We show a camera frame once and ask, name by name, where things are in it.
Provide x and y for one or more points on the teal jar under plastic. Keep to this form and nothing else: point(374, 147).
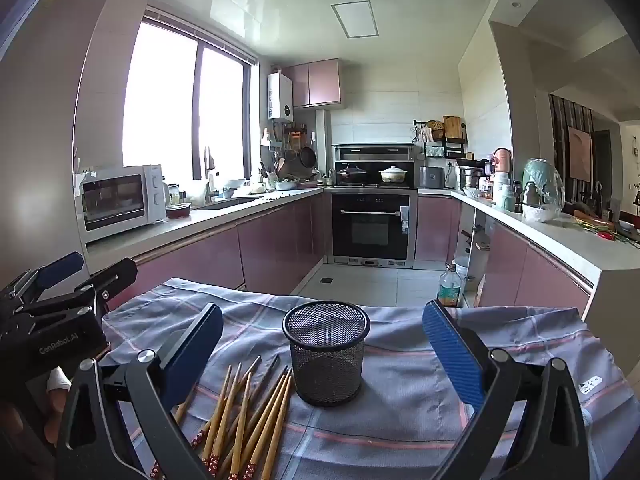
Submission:
point(542, 180)

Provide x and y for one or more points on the black wok with lid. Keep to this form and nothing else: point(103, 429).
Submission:
point(351, 175)

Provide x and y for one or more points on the kitchen window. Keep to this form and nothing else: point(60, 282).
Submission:
point(160, 110)

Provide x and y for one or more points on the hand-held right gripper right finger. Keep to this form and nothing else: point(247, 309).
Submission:
point(452, 355)

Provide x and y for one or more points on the ceiling light panel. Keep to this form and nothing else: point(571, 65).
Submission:
point(354, 20)

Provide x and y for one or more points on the wooden cutting board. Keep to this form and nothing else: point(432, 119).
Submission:
point(452, 127)

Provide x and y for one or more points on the white microwave oven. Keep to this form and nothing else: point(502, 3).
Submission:
point(120, 200)

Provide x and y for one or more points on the hanging frying pan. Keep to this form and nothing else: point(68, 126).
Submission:
point(307, 157)

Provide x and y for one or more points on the red chili pepper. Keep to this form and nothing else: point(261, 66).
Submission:
point(605, 235)

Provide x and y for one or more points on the white electric kettle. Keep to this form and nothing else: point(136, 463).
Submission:
point(165, 192)

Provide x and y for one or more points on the pink kettle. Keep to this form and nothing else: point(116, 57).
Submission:
point(502, 165)

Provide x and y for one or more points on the white water heater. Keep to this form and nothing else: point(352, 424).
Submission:
point(280, 97)

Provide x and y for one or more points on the white bucket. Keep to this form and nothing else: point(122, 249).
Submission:
point(461, 267)

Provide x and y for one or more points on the silver rice cooker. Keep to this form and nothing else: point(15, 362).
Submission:
point(432, 177)

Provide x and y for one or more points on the kitchen sink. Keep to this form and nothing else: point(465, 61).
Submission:
point(225, 203)

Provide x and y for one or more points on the steel bowl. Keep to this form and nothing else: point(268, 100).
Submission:
point(286, 184)

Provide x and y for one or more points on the steel range hood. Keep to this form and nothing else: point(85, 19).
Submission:
point(372, 152)

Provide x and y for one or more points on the steel stock pot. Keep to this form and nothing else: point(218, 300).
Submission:
point(470, 176)

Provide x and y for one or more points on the floor drain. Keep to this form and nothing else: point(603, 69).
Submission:
point(325, 280)

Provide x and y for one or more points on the cooking oil bottle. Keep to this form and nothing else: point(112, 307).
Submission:
point(449, 290)

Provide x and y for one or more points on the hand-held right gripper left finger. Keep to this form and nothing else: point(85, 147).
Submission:
point(195, 355)

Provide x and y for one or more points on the grey plaid tablecloth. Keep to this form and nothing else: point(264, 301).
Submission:
point(400, 435)

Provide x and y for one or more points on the pale green canister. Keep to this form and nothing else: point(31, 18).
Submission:
point(505, 197)

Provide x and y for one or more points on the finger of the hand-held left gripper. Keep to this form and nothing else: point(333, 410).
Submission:
point(117, 275)
point(62, 265)

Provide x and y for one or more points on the person's left hand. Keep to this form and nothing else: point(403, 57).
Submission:
point(57, 405)

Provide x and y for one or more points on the framed wall picture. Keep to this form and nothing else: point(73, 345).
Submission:
point(580, 152)

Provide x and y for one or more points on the red bowl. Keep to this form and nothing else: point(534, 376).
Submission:
point(178, 211)

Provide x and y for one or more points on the bunch of wooden chopsticks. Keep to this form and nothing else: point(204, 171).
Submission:
point(240, 425)

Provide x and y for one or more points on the white bowl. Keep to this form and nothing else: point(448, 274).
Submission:
point(539, 214)

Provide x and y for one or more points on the pink wall cabinet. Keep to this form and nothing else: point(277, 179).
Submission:
point(320, 82)

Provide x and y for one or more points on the black wall rack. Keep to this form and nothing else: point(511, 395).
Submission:
point(450, 147)

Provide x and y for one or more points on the black built-in oven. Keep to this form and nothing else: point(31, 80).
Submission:
point(370, 230)

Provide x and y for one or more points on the white casserole pot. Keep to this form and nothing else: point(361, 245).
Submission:
point(393, 175)

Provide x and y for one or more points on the black mesh pen holder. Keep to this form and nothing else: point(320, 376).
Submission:
point(327, 360)

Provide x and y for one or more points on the glass jar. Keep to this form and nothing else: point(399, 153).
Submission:
point(174, 194)

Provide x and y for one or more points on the steel faucet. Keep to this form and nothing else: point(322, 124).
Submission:
point(210, 190)

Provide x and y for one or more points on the pink base cabinet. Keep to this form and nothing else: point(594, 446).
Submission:
point(270, 240)
point(510, 265)

